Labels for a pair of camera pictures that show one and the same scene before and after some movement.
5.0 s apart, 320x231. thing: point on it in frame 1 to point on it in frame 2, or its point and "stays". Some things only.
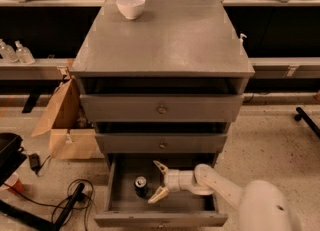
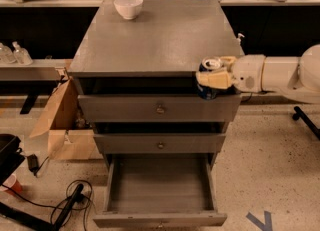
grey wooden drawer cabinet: [164, 88] stays
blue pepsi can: [141, 186] to [209, 64]
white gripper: [172, 180] to [248, 72]
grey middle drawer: [161, 143] stays
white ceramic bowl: [131, 6] stays
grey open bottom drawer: [179, 209] stays
